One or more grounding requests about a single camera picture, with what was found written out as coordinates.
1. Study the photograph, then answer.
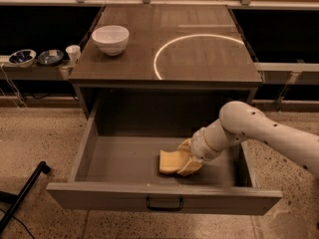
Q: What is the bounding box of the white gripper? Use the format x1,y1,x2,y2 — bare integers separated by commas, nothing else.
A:
177,127,220,176

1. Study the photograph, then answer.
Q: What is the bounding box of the yellow sponge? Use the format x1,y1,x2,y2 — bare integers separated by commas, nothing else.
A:
159,150,189,174

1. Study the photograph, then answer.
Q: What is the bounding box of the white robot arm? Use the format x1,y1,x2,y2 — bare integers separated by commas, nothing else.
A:
177,101,319,177

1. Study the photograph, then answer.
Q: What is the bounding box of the open grey top drawer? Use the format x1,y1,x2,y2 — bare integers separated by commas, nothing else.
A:
46,95,284,216

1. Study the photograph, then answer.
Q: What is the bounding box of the white ceramic bowl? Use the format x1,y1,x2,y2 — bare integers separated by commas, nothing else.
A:
92,25,130,56

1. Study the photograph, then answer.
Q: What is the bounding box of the small white cup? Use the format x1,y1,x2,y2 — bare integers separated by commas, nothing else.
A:
66,45,81,64

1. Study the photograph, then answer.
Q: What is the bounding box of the dark glazed small bowl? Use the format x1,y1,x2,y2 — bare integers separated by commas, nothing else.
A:
37,49,64,66

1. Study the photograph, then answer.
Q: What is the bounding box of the black metal stand leg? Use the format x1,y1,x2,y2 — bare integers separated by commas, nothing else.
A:
0,161,51,234

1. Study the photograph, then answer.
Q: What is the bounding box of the blue patterned small bowl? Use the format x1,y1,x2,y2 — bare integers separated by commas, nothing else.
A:
9,49,36,68

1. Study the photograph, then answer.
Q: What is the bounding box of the low side shelf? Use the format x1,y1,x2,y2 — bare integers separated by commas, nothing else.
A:
0,56,73,81

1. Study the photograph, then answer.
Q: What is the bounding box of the black drawer handle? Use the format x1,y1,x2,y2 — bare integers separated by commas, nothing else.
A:
146,196,183,212

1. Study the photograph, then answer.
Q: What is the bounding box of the white cable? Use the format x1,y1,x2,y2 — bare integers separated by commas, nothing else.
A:
0,63,28,111

